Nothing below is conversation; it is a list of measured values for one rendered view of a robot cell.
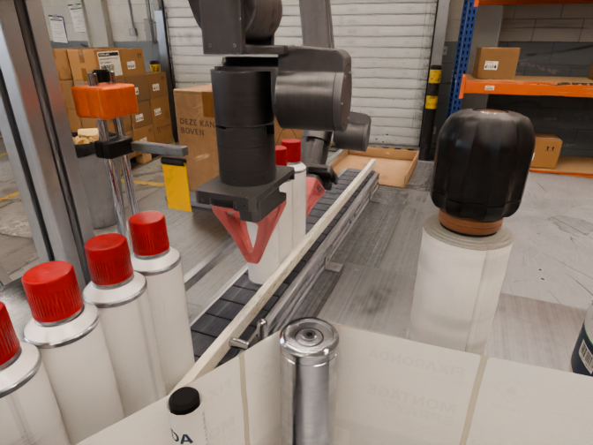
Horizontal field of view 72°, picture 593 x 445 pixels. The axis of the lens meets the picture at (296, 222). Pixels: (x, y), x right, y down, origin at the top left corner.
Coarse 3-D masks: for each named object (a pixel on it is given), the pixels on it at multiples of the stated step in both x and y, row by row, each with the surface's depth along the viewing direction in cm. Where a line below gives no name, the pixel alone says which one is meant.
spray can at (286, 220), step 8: (280, 152) 61; (280, 160) 61; (288, 184) 63; (288, 192) 63; (288, 200) 64; (288, 208) 64; (288, 216) 65; (280, 224) 65; (288, 224) 65; (280, 232) 65; (288, 232) 66; (280, 240) 66; (288, 240) 66; (280, 248) 66; (288, 248) 67; (280, 256) 67; (280, 264) 68
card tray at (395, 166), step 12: (348, 156) 151; (360, 156) 151; (372, 156) 151; (384, 156) 149; (396, 156) 147; (408, 156) 146; (336, 168) 138; (360, 168) 138; (384, 168) 138; (396, 168) 138; (408, 168) 138; (384, 180) 126; (396, 180) 126; (408, 180) 126
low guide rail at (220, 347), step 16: (352, 192) 97; (336, 208) 85; (320, 224) 77; (304, 240) 71; (288, 256) 66; (288, 272) 64; (272, 288) 59; (256, 304) 54; (240, 320) 51; (224, 336) 48; (208, 352) 46; (224, 352) 48; (192, 368) 43; (208, 368) 45; (176, 384) 41
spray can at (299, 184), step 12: (288, 144) 65; (300, 144) 66; (288, 156) 66; (300, 156) 67; (300, 168) 66; (300, 180) 67; (300, 192) 68; (300, 204) 69; (300, 216) 70; (300, 228) 71; (300, 240) 72
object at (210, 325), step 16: (352, 176) 115; (368, 176) 115; (336, 192) 103; (320, 208) 93; (320, 240) 78; (304, 256) 73; (240, 288) 64; (256, 288) 64; (224, 304) 60; (240, 304) 60; (272, 304) 60; (208, 320) 56; (224, 320) 56; (256, 320) 56; (192, 336) 53; (208, 336) 53; (240, 336) 53
